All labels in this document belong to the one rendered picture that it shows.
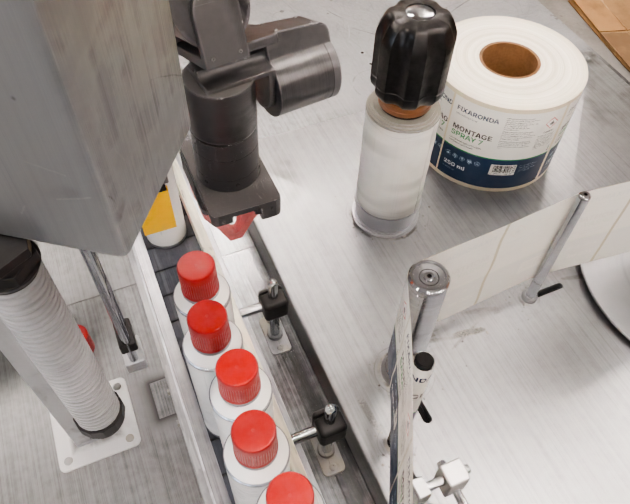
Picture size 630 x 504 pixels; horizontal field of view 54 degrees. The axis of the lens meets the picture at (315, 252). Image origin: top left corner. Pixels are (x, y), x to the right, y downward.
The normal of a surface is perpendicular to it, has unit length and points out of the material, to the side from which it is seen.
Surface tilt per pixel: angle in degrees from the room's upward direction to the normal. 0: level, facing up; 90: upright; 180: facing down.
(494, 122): 90
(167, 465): 0
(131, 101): 90
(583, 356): 0
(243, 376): 2
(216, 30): 69
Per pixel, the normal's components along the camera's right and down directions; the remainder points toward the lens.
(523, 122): 0.02, 0.80
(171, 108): 0.98, 0.18
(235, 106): 0.55, 0.68
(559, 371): 0.03, -0.60
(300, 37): 0.48, 0.44
